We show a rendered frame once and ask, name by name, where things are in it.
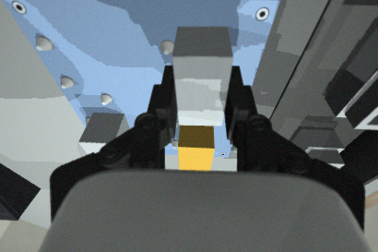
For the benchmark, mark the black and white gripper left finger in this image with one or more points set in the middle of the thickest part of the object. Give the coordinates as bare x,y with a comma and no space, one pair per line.
140,147

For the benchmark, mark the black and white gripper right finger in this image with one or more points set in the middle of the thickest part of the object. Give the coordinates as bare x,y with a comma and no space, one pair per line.
261,149

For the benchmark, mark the yellow rectangular block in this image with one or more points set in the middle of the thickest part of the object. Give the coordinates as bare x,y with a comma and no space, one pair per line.
196,147

